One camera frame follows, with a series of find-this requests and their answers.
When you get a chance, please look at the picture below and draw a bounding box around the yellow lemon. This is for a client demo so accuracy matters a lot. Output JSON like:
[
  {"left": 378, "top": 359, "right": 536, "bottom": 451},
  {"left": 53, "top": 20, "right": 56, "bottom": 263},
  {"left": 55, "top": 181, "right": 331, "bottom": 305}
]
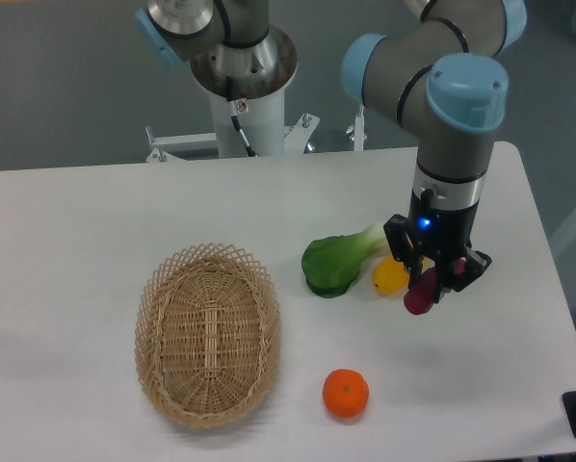
[{"left": 371, "top": 256, "right": 409, "bottom": 295}]

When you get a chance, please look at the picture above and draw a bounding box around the oval wicker basket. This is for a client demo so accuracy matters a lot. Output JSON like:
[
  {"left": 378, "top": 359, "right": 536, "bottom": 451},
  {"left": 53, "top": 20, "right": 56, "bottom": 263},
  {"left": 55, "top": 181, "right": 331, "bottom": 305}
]
[{"left": 134, "top": 244, "right": 281, "bottom": 429}]

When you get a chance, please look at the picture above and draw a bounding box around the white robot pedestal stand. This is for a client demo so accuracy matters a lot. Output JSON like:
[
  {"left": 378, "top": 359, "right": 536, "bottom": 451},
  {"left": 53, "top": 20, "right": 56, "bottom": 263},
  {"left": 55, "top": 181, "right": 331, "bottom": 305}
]
[{"left": 144, "top": 86, "right": 369, "bottom": 163}]

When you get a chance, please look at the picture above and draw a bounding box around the green bok choy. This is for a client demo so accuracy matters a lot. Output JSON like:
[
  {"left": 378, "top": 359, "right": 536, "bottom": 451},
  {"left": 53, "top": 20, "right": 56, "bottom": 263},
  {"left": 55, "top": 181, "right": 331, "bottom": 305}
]
[{"left": 301, "top": 222, "right": 389, "bottom": 298}]

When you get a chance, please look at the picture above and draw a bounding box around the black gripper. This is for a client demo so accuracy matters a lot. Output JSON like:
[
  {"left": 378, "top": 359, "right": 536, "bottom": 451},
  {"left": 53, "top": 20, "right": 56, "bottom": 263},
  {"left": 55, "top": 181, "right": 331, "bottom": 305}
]
[{"left": 383, "top": 192, "right": 492, "bottom": 303}]

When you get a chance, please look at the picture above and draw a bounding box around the orange mandarin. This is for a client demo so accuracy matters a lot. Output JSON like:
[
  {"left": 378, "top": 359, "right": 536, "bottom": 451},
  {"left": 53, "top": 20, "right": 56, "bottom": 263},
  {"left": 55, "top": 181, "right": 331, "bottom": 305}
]
[{"left": 322, "top": 369, "right": 370, "bottom": 419}]

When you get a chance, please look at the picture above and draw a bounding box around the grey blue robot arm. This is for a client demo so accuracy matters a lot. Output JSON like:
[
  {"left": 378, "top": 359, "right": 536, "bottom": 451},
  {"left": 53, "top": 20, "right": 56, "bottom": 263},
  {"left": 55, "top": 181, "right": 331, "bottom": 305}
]
[{"left": 135, "top": 1, "right": 527, "bottom": 315}]

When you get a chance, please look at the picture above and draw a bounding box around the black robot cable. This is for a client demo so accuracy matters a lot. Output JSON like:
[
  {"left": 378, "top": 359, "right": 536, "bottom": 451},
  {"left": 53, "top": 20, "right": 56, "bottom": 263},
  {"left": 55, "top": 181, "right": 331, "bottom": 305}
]
[{"left": 224, "top": 76, "right": 260, "bottom": 159}]

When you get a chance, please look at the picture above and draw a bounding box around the purple sweet potato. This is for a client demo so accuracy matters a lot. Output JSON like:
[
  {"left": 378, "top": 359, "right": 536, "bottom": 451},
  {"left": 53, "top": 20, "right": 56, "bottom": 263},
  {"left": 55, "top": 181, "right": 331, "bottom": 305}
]
[{"left": 404, "top": 267, "right": 437, "bottom": 316}]

